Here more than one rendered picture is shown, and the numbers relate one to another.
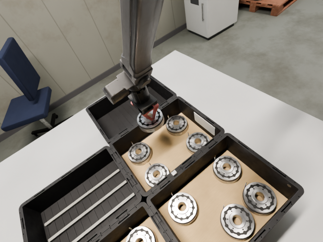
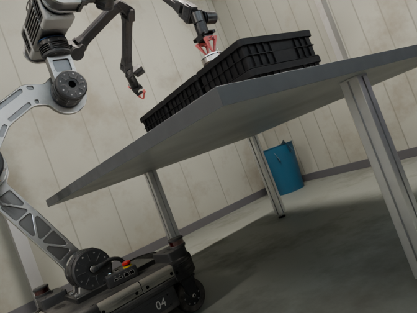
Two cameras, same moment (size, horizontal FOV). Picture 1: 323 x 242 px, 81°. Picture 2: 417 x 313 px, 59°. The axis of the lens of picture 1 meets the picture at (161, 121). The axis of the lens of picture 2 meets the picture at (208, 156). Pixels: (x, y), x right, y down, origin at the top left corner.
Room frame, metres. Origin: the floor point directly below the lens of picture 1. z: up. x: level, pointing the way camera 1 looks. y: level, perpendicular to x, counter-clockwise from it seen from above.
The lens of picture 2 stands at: (2.08, -0.51, 0.57)
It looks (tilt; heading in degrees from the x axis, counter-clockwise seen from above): 1 degrees up; 167
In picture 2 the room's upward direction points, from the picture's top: 21 degrees counter-clockwise
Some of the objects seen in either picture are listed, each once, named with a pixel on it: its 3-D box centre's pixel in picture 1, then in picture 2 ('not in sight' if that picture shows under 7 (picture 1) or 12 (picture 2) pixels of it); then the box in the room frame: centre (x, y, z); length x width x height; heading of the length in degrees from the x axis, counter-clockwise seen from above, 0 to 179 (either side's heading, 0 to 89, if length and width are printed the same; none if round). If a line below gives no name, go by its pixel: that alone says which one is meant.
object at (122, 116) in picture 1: (133, 110); (257, 66); (0.73, 0.12, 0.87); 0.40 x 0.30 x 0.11; 112
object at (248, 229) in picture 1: (237, 220); not in sight; (0.10, -0.13, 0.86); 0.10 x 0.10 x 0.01
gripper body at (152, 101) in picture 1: (140, 93); (202, 31); (0.49, 0.04, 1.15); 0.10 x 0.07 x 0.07; 22
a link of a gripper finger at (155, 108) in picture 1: (147, 109); (206, 46); (0.48, 0.03, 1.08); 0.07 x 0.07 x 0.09; 22
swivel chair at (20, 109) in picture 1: (26, 103); not in sight; (1.69, 1.24, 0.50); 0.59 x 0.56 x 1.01; 112
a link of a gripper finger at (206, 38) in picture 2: not in sight; (208, 44); (0.50, 0.04, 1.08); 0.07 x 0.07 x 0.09; 22
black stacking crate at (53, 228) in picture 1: (85, 207); not in sight; (0.30, 0.38, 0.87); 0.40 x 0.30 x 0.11; 112
